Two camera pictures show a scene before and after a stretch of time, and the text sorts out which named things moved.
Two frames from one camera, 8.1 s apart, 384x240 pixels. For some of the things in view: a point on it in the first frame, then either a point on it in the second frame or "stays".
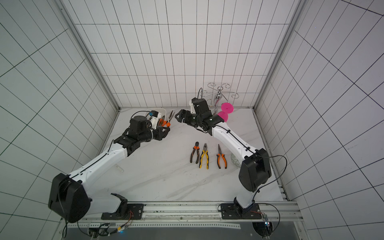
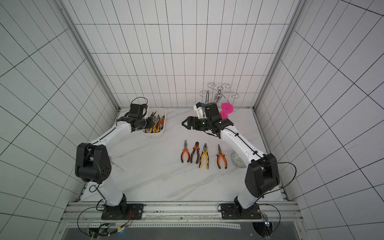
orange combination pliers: x=165 y=123 to x=186 y=149
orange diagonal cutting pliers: x=195 y=147 stays
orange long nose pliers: x=218 y=158 stays
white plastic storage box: x=161 y=110 stays
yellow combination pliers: x=205 y=150 stays
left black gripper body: x=157 y=133 to x=149 y=123
